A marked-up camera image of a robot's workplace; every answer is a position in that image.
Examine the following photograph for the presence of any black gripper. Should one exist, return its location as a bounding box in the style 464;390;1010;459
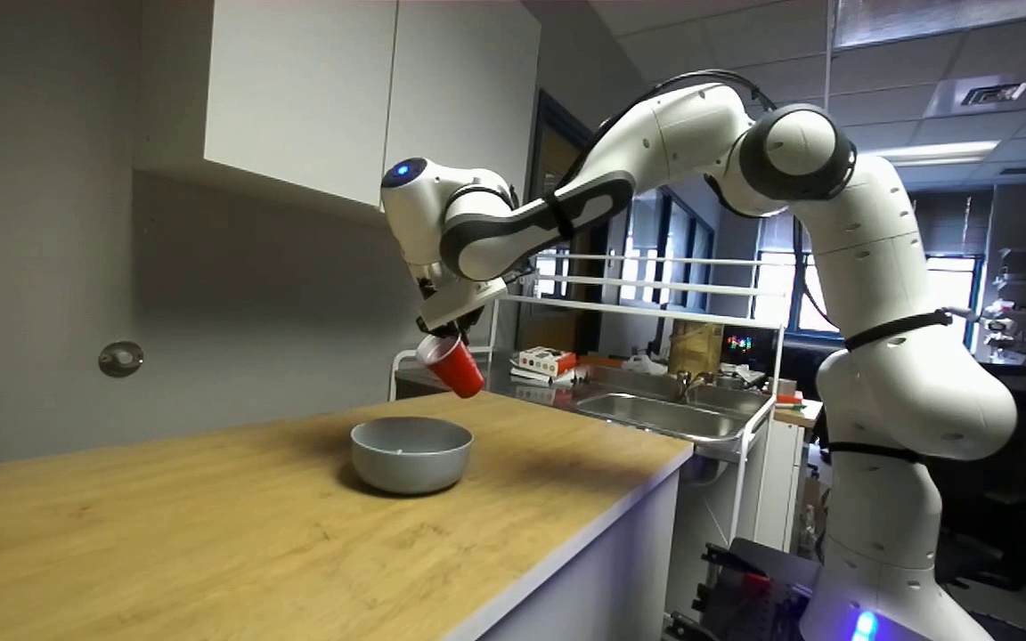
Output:
414;275;514;357

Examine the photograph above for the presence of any orange plastic cup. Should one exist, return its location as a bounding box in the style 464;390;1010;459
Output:
414;331;490;404

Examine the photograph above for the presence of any gray bowl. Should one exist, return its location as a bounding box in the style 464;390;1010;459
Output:
346;413;478;498

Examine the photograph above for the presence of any red and white package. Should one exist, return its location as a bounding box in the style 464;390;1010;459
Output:
508;345;588;383

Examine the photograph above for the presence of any dark framed wooden door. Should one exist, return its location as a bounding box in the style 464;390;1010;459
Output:
514;89;629;357

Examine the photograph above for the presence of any stainless steel sink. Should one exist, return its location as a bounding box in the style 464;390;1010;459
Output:
487;358;775;450

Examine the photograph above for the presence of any brown paper bag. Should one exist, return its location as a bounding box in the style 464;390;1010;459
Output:
666;317;725;383

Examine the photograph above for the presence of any black equipment box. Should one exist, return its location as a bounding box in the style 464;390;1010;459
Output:
688;534;833;641

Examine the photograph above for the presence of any window with blinds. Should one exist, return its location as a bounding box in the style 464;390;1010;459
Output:
759;191;997;354

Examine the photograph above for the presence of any ceiling light panel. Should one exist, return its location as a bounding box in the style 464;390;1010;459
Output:
863;134;1004;171

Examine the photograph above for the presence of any ceiling air vent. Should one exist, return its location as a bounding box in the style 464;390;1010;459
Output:
922;70;1026;122

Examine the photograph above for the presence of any black office chair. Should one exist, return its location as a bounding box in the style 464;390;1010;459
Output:
950;383;1026;590

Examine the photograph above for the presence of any white wire rack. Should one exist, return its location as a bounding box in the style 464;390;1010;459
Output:
388;247;791;547

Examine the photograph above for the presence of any white wall cabinet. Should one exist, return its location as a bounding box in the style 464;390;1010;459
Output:
132;0;545;249

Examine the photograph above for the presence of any round metal wall knob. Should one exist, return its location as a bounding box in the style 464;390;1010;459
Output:
95;339;149;381

